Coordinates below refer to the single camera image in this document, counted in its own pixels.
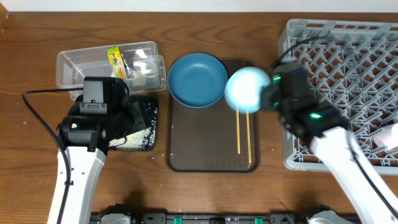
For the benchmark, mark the left wooden chopstick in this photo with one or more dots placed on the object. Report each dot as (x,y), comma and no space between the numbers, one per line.
(238,132)

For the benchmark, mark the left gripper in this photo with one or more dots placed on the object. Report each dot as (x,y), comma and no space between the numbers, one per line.
(140,121)

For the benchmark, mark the right wooden chopstick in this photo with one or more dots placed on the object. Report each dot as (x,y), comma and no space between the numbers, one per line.
(248,138)

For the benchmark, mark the brown serving tray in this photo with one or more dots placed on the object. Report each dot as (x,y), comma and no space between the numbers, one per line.
(205,139)

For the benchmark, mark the blue plate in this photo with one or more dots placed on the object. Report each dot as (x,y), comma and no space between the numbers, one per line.
(197,80)

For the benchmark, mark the black waste tray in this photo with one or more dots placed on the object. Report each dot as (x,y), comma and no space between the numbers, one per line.
(141,130)

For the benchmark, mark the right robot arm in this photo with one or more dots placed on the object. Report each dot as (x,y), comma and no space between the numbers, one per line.
(326,133)

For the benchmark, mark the spilled white rice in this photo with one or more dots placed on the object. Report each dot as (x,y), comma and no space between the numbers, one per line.
(143,140)

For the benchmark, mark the white napkin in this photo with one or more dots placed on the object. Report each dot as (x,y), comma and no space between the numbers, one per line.
(143,69)

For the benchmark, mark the clear plastic bin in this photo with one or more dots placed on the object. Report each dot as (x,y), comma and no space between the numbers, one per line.
(74,65)

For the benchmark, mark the green snack wrapper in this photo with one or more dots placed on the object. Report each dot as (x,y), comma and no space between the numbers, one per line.
(117,63)

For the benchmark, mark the white cup pink inside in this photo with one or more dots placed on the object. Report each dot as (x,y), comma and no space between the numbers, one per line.
(387,137)

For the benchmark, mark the grey dishwasher rack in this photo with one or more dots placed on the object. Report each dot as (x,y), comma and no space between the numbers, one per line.
(353,66)

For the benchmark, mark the wooden chopstick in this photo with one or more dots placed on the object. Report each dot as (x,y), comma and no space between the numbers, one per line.
(248,138)
(238,132)

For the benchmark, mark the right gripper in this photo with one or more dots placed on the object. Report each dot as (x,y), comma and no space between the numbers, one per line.
(270,89)

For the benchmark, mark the light blue rice bowl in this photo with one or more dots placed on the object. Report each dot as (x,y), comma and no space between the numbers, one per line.
(243,89)

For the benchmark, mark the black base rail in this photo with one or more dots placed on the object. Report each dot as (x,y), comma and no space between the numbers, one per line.
(120,213)

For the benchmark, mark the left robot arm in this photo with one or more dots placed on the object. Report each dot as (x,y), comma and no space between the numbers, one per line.
(105,111)

